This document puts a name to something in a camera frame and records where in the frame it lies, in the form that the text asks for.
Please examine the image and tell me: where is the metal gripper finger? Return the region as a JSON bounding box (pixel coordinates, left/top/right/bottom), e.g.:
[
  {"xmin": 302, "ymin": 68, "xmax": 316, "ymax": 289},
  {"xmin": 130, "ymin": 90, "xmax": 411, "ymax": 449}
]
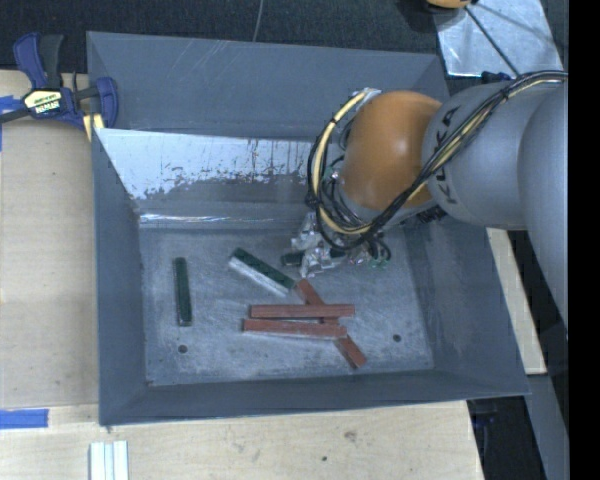
[
  {"xmin": 290, "ymin": 211, "xmax": 326, "ymax": 250},
  {"xmin": 280, "ymin": 247, "xmax": 339, "ymax": 279}
]

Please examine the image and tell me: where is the red-brown flat block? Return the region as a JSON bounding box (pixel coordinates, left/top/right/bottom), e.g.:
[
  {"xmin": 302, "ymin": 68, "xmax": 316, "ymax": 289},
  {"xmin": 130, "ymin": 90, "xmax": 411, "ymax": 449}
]
[
  {"xmin": 295, "ymin": 278, "xmax": 369, "ymax": 371},
  {"xmin": 241, "ymin": 317, "xmax": 349, "ymax": 341},
  {"xmin": 249, "ymin": 303, "xmax": 356, "ymax": 320}
]

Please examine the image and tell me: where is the dark green flat block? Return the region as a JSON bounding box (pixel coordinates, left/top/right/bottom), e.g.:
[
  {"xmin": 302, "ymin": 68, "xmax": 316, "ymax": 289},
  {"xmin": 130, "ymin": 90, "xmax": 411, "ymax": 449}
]
[
  {"xmin": 172, "ymin": 256, "xmax": 194, "ymax": 328},
  {"xmin": 227, "ymin": 247, "xmax": 298, "ymax": 298}
]

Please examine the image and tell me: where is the grey metal bin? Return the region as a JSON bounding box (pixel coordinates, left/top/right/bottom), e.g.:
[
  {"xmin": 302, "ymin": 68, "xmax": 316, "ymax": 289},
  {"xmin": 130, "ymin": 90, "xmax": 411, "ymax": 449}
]
[{"xmin": 85, "ymin": 30, "xmax": 532, "ymax": 427}]

